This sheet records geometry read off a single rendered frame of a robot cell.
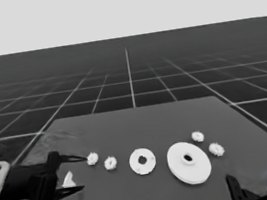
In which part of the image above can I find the white round carrier with pins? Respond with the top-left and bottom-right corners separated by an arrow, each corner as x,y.
127,146 -> 159,178

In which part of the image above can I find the small white toothed gear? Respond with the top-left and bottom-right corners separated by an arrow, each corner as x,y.
103,155 -> 120,172
85,151 -> 101,167
190,129 -> 205,144
208,140 -> 227,158

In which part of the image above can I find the large thick white disc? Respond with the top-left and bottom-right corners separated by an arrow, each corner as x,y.
164,138 -> 215,189

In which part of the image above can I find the small white T-shaped piece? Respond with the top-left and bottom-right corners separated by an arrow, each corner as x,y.
59,169 -> 78,189

